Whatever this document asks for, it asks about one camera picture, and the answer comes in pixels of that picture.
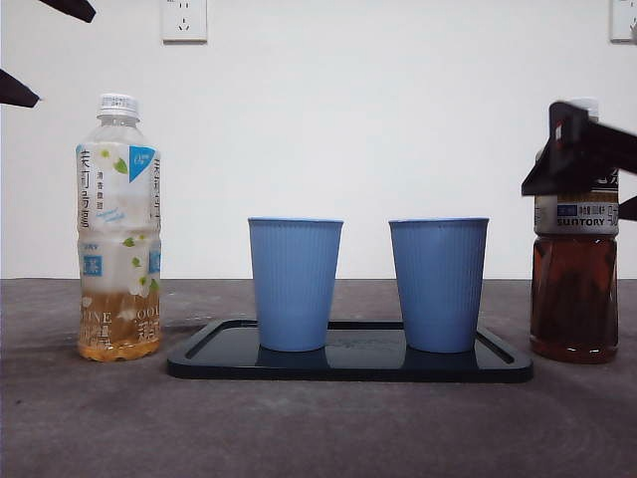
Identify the blue ribbed cup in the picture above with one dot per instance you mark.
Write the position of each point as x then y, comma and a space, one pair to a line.
438, 284
294, 284

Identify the dark blue rectangular tray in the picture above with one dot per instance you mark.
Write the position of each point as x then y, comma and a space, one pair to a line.
363, 366

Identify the jasmine tea bottle white label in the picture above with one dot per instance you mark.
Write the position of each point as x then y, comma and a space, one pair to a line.
117, 209

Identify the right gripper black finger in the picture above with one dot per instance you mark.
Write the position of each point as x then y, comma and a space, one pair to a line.
629, 208
562, 174

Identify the white wall socket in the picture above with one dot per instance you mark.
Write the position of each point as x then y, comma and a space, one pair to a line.
184, 20
624, 20

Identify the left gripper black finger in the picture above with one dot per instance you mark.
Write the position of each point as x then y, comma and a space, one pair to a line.
77, 8
15, 89

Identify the oolong tea bottle dark label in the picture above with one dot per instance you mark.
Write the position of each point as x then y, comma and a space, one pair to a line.
574, 299

